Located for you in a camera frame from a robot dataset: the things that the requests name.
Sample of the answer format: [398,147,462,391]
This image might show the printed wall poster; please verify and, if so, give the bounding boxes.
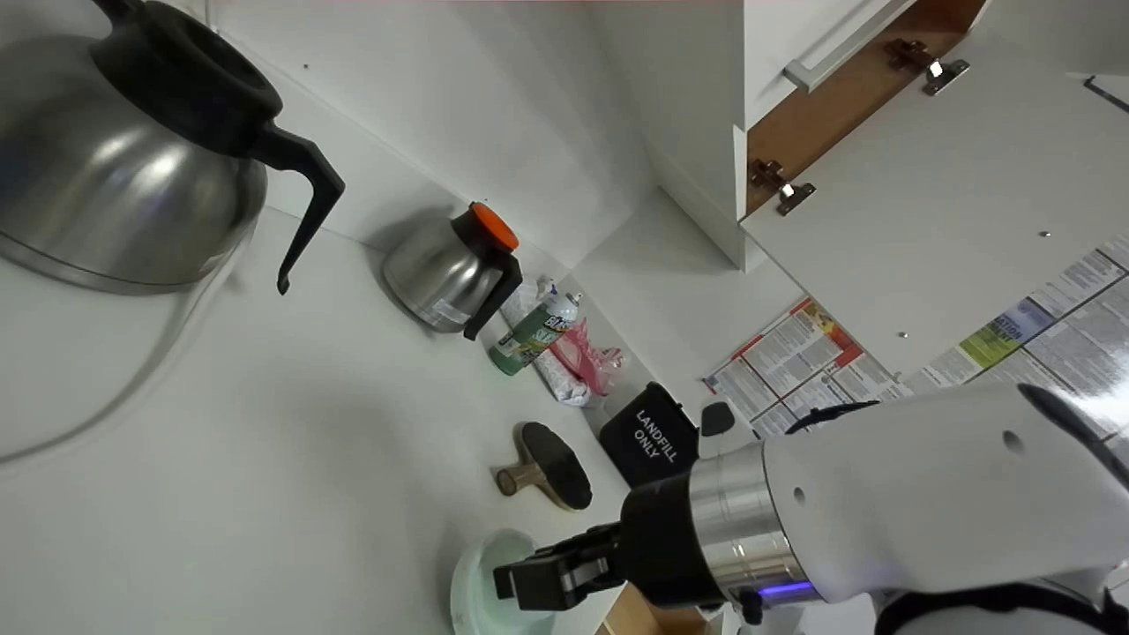
[701,241,1129,441]

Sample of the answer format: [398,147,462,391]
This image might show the small steel carafe orange lid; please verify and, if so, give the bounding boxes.
[378,198,528,345]

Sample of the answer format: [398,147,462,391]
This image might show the pink sweetener packets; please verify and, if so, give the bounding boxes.
[551,324,626,399]

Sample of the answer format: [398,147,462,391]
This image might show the metal cabinet hinge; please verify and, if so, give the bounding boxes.
[749,154,818,217]
[884,36,973,98]

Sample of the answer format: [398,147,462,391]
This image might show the green and white can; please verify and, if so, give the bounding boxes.
[487,289,582,382]

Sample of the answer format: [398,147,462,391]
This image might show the black disc with wooden handle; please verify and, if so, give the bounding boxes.
[491,419,596,512]

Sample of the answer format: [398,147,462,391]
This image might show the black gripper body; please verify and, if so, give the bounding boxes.
[612,465,718,610]

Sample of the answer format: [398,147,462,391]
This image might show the black landfill only bin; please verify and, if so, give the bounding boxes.
[594,377,705,490]

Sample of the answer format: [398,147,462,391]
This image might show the white round cup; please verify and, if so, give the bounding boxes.
[448,526,556,635]

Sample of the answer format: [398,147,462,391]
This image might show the white cabinet door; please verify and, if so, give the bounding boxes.
[736,31,1129,382]

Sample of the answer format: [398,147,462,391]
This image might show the white power cord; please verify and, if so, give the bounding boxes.
[0,250,244,465]

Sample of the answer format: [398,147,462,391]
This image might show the large steel carafe black top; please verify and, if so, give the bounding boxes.
[0,0,350,296]

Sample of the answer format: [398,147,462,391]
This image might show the white cabinet bar handle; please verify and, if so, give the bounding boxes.
[783,0,918,91]

